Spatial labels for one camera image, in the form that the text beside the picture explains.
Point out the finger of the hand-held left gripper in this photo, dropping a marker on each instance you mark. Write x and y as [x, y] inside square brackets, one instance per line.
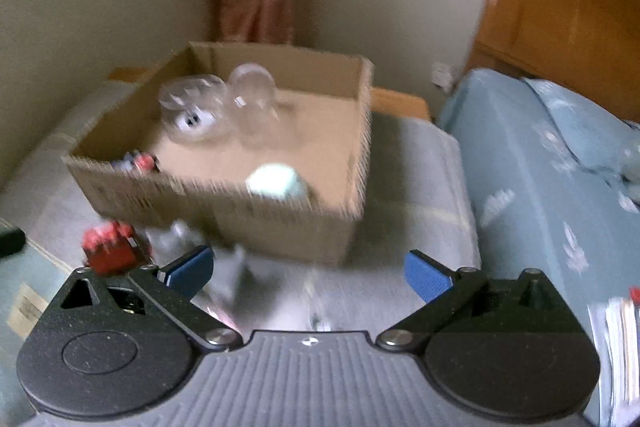
[10, 243]

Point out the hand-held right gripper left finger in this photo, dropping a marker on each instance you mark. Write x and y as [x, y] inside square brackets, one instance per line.
[192, 271]

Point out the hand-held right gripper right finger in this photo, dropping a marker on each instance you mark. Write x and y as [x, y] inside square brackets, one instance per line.
[425, 278]

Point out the red toy car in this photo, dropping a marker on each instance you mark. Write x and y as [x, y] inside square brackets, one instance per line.
[112, 249]

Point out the cardboard box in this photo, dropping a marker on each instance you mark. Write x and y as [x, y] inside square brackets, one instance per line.
[280, 207]

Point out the blue flowered bed sheet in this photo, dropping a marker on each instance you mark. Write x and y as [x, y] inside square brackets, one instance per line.
[525, 217]

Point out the small red-capped bottle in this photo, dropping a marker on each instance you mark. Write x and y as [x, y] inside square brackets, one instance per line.
[141, 162]

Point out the white round lid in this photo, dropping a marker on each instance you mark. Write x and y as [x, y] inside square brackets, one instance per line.
[274, 182]

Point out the clear container with eye print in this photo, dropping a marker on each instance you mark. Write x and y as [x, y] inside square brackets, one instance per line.
[192, 112]

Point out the clear round jar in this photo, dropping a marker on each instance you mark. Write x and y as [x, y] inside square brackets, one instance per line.
[254, 102]

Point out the stack of papers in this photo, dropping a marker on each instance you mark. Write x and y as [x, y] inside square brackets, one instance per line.
[617, 357]

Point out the red flat item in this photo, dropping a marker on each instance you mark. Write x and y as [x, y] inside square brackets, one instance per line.
[635, 294]

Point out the blue flowered pillow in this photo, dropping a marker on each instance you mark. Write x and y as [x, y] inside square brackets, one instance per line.
[580, 122]

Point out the wooden headboard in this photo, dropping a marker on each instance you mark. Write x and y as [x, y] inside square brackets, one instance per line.
[550, 12]

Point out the white wall charger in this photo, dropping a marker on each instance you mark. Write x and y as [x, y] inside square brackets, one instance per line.
[441, 74]

